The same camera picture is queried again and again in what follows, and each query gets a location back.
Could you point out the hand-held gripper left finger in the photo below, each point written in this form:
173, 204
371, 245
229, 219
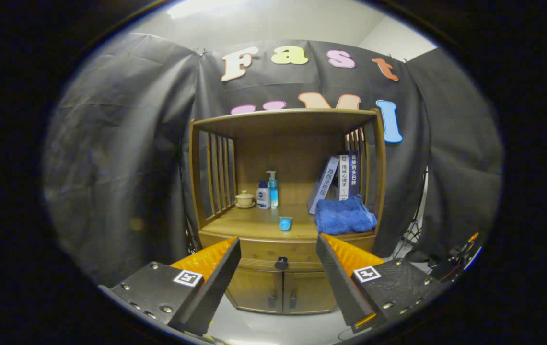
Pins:
218, 282

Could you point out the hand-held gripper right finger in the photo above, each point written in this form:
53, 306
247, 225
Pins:
338, 287

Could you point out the light blue cosmetic tube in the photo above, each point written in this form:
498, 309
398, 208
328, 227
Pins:
285, 224

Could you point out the wooden countertop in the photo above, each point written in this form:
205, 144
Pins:
254, 220

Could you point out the wooden cabinet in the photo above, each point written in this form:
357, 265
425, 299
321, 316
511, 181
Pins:
283, 122

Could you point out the blue towel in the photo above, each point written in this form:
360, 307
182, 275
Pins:
345, 218

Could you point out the beige lidded teacup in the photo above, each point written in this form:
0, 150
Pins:
244, 199

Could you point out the black tripod stand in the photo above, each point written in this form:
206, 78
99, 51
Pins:
411, 235

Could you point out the white bottle with blue cap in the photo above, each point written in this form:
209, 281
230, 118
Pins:
263, 199

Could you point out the grey book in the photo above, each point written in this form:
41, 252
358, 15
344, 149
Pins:
323, 184

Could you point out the blue pump bottle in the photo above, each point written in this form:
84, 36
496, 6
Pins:
273, 194

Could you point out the white-spine book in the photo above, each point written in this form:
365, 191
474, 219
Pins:
343, 177

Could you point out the dark device with orange part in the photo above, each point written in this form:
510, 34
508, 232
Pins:
450, 268

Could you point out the dark blue book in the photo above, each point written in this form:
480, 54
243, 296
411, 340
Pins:
354, 172

